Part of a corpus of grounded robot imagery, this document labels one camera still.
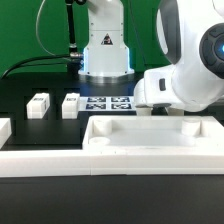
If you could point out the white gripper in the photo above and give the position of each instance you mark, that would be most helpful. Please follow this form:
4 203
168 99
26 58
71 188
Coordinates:
155 89

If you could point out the white desk top panel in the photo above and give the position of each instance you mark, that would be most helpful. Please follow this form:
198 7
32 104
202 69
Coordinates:
154 145

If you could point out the fiducial marker sheet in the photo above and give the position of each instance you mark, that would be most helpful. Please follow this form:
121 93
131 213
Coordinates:
106 103

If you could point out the white block at left edge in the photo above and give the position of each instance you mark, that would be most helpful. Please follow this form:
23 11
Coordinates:
5 130

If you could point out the white L-shaped fixture wall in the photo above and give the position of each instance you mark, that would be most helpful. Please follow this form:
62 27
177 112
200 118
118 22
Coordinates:
42 163

